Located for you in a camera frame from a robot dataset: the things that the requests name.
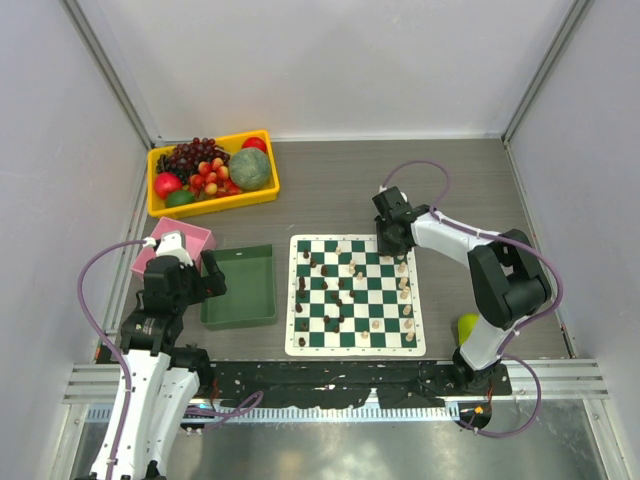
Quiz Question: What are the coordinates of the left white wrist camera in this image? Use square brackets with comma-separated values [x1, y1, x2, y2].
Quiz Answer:
[142, 230, 194, 266]

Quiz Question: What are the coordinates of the red apple back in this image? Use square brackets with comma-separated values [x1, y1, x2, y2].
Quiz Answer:
[242, 136, 268, 153]

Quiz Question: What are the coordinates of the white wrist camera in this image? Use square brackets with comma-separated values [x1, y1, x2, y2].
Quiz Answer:
[142, 230, 194, 266]
[378, 185, 408, 203]

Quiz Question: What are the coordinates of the yellow plastic fruit bin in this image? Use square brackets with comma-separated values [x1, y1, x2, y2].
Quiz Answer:
[147, 130, 280, 219]

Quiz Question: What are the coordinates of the red yellow cherry bunch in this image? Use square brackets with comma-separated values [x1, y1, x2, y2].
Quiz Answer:
[186, 158, 242, 200]

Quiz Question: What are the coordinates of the green melon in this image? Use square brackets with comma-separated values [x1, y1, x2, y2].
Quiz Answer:
[228, 147, 271, 191]

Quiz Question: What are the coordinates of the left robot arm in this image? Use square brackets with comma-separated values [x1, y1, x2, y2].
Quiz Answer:
[88, 250, 227, 479]

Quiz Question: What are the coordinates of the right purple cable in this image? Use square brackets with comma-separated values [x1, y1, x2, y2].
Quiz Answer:
[378, 159, 565, 440]

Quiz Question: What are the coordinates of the green pear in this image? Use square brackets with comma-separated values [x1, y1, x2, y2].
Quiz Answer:
[457, 313, 478, 346]

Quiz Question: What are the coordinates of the dark purple grape bunch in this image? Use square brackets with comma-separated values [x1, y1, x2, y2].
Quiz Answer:
[155, 137, 231, 185]

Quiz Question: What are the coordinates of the white slotted cable duct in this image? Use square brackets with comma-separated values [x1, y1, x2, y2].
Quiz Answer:
[87, 402, 461, 425]

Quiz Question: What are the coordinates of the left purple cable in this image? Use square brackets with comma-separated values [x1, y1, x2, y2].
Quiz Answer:
[77, 239, 154, 480]

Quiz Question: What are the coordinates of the green plastic tray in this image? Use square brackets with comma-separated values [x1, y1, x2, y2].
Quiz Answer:
[200, 244, 278, 331]

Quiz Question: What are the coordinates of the red apple front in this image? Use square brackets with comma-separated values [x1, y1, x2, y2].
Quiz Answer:
[153, 172, 183, 199]

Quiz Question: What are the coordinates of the green lime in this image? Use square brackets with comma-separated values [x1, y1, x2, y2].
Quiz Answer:
[165, 190, 196, 208]

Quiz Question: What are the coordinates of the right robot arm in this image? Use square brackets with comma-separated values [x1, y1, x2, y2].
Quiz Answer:
[372, 187, 552, 394]

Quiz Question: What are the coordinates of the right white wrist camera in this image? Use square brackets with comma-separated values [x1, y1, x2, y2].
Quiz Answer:
[378, 185, 408, 203]

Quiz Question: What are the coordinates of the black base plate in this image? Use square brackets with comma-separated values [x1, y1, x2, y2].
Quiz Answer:
[197, 360, 512, 410]

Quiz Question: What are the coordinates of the pink plastic box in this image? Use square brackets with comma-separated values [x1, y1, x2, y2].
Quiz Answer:
[130, 217, 216, 279]

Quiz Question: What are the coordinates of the green white chess board mat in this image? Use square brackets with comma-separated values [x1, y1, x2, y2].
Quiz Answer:
[284, 234, 426, 358]

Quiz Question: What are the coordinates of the purple cable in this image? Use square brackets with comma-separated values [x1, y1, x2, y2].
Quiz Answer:
[378, 159, 565, 440]
[77, 239, 154, 480]

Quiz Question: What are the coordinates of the red apple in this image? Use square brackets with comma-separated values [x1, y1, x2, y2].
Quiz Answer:
[242, 136, 268, 153]
[153, 172, 183, 199]

